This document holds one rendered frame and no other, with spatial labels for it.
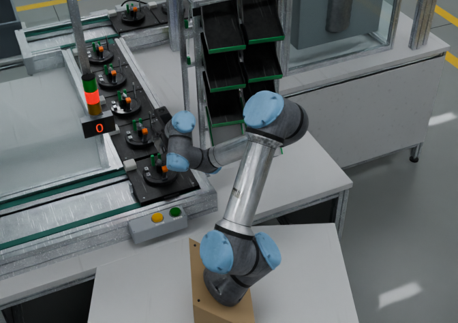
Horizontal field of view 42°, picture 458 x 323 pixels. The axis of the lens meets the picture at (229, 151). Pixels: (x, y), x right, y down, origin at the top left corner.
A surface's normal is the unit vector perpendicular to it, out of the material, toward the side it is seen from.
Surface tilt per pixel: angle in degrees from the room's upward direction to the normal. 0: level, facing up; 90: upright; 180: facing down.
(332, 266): 0
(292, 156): 0
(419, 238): 0
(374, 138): 90
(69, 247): 90
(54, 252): 90
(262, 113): 43
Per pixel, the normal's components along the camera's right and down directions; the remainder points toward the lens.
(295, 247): -0.01, -0.77
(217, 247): -0.69, -0.10
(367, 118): 0.40, 0.58
